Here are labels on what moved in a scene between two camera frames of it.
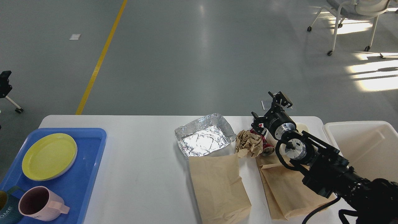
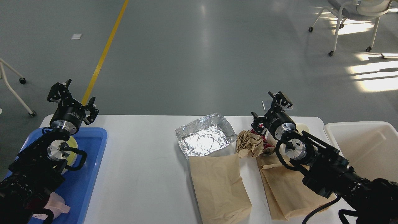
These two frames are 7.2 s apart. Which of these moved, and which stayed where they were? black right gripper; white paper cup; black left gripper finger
Moved: black left gripper finger
Stayed: black right gripper; white paper cup
